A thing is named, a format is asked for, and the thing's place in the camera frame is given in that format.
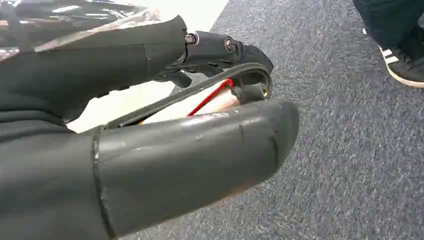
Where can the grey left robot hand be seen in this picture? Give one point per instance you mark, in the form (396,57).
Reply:
(185,159)

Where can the glossy black plastic parcel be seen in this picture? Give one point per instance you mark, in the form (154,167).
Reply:
(76,15)

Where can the person's black striped shoe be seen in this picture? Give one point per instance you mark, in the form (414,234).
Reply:
(405,68)

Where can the person's leg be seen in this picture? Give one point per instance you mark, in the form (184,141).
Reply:
(387,20)

